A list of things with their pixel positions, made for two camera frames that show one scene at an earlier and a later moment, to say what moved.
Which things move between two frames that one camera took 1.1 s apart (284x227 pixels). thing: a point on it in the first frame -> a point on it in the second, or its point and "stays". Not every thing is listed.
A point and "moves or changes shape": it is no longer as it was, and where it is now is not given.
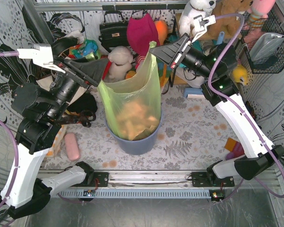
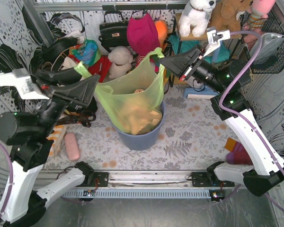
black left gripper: [78, 76] -> [53, 93]
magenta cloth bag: [140, 31] stays
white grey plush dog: [193, 8] stays
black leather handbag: [113, 34] stays
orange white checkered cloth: [57, 140] stays
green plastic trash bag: [132, 105] moves or changes shape
